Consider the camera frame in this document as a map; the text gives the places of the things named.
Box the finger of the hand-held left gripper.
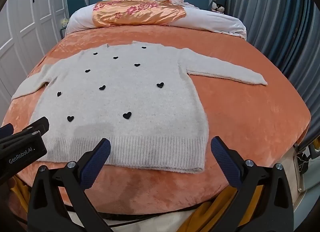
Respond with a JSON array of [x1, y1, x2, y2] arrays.
[[0, 123, 14, 145], [21, 116, 50, 137]]

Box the black cable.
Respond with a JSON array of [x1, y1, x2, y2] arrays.
[[56, 201, 202, 220]]

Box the white sweater with black hearts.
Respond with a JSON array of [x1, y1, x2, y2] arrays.
[[10, 40, 268, 174]]

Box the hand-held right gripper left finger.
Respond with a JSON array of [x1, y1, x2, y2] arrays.
[[27, 138, 112, 232]]

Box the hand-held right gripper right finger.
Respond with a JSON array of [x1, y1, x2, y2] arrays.
[[211, 136, 294, 232]]

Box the orange plush blanket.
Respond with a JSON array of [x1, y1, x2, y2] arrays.
[[1, 23, 312, 216]]

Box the grey-blue curtain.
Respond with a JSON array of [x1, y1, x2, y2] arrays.
[[226, 0, 320, 115]]

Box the orange floral satin pillow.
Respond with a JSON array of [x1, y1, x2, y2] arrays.
[[92, 0, 187, 28]]

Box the white duvet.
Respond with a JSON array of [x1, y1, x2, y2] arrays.
[[65, 0, 247, 40]]

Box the yellow cloth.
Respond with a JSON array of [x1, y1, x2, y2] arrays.
[[10, 174, 264, 232]]

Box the plush toys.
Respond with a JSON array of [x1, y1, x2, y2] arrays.
[[211, 2, 226, 14]]

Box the bedside table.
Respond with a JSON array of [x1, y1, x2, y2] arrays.
[[59, 18, 69, 40]]

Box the white wardrobe doors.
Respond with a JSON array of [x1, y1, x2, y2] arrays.
[[0, 0, 67, 100]]

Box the dark metal frame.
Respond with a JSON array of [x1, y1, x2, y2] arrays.
[[292, 134, 320, 193]]

